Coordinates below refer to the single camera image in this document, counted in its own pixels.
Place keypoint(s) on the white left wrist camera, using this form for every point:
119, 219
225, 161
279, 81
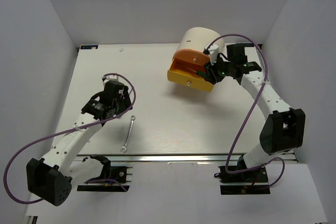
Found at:
110, 77

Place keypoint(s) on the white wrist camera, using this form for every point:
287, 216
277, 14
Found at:
110, 77
212, 50

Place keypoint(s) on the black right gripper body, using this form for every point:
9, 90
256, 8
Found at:
221, 69

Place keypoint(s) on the cream round drawer cabinet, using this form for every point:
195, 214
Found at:
197, 38

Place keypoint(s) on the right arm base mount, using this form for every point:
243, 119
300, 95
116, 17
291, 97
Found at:
247, 183

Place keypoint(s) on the orange top drawer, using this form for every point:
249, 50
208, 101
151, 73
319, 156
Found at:
192, 59

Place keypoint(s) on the blue label sticker left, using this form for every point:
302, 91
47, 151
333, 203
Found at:
88, 47

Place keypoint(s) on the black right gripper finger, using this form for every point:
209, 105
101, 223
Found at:
208, 69
212, 79

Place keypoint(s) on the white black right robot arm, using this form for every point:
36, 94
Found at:
284, 126

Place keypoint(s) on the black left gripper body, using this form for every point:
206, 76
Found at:
122, 104

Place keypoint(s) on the large green handled screwdriver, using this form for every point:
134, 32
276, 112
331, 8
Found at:
198, 73

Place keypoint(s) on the silver combination wrench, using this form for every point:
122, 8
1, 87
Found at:
124, 147

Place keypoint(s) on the aluminium table edge rail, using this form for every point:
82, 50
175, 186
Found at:
287, 157

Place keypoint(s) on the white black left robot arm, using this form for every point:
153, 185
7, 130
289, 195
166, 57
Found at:
53, 176

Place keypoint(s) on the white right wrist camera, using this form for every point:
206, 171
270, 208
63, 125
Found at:
212, 50

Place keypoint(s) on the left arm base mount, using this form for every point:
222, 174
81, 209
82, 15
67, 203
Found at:
113, 178

